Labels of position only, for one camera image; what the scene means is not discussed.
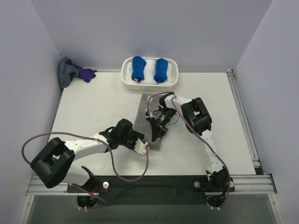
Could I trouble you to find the grey towel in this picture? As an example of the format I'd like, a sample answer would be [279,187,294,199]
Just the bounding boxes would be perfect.
[133,93,163,150]

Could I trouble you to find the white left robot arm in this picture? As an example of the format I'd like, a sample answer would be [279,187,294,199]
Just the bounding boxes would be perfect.
[30,119,149,192]

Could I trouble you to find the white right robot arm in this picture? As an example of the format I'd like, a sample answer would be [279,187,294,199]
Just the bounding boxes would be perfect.
[145,91,234,191]

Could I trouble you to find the white plastic basket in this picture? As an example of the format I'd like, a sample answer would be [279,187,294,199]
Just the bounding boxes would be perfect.
[121,57,178,91]

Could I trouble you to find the right blue rolled towel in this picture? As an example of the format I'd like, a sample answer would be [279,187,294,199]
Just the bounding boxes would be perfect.
[154,58,168,83]

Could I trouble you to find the blue rolled towel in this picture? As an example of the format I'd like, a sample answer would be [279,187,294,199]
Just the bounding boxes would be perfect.
[154,58,168,83]
[131,56,146,82]

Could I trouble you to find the left blue rolled towel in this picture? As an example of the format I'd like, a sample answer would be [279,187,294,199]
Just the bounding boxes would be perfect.
[131,56,146,82]

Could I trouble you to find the purple cloth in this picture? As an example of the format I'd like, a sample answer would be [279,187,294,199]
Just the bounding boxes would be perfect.
[76,66,97,83]

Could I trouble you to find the blue grey cloth pile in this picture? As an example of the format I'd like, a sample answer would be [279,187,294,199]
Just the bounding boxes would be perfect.
[57,57,79,89]

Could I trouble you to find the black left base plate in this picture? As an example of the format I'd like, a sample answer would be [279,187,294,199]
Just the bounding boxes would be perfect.
[64,176,109,193]

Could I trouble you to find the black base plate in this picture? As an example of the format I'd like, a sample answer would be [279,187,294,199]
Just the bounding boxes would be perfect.
[189,175,228,193]
[64,176,109,193]

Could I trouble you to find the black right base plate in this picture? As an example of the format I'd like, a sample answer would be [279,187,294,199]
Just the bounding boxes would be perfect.
[189,175,228,193]

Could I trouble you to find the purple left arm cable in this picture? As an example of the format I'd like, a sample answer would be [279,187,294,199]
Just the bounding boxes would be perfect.
[21,132,151,209]

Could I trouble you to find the aluminium right side rail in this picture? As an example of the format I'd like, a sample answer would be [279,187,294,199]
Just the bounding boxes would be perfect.
[227,70,264,175]

